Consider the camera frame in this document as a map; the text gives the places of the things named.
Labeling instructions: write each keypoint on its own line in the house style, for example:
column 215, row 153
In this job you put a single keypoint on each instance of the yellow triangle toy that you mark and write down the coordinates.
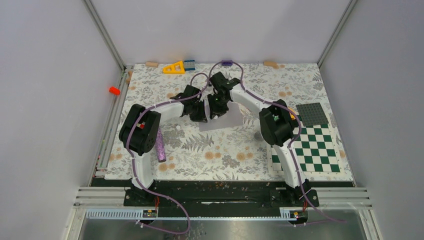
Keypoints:
column 175, row 68

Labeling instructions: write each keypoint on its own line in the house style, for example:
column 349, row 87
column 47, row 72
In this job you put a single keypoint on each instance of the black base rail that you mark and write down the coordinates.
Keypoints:
column 212, row 199

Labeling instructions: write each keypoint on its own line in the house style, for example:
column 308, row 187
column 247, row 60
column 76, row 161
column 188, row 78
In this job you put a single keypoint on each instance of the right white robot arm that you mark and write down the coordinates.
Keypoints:
column 277, row 121

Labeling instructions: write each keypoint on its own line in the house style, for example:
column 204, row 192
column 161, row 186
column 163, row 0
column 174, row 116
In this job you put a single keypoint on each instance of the wooden block left back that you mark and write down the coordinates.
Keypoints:
column 151, row 64

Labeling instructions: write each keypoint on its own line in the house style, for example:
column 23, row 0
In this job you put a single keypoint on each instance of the green white chessboard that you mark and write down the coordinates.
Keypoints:
column 317, row 154

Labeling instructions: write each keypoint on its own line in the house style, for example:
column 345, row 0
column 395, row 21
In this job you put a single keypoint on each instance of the blue grey lego brick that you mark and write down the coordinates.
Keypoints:
column 189, row 65

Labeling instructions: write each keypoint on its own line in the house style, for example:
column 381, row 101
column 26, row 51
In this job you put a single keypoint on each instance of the floral table mat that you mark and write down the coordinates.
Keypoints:
column 230, row 153

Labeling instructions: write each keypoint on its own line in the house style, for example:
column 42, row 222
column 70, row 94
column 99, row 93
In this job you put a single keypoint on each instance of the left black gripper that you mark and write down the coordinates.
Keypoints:
column 202, row 117

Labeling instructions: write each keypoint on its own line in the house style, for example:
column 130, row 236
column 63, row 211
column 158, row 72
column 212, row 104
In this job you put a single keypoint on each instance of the wooden block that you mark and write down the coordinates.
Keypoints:
column 151, row 64
column 271, row 64

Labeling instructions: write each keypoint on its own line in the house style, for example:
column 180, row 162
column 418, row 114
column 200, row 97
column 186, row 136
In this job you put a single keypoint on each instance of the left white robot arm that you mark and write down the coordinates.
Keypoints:
column 141, row 126

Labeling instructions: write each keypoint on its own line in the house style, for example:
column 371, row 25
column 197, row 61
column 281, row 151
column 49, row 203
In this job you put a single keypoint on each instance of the orange red cylinder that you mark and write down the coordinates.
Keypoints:
column 115, row 91

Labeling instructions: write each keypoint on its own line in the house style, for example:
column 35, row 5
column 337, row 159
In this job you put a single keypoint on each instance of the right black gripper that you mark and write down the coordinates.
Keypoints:
column 215, row 111

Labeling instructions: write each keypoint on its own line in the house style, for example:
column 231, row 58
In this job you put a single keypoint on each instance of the lego toy on chessboard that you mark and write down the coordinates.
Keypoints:
column 292, row 113

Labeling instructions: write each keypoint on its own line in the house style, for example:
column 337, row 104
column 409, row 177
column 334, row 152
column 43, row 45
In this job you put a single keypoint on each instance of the dark purple lego brick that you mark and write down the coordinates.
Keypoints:
column 227, row 63

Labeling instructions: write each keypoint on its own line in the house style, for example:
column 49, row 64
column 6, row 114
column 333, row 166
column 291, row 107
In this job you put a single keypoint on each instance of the purple glitter microphone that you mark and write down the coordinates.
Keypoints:
column 160, row 147

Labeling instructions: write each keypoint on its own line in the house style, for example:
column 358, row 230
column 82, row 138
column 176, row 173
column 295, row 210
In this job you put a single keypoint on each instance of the black microphone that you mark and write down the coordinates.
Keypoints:
column 258, row 136

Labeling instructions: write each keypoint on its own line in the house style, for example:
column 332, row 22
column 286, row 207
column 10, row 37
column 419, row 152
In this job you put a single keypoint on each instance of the wooden block right back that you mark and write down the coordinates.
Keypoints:
column 271, row 64

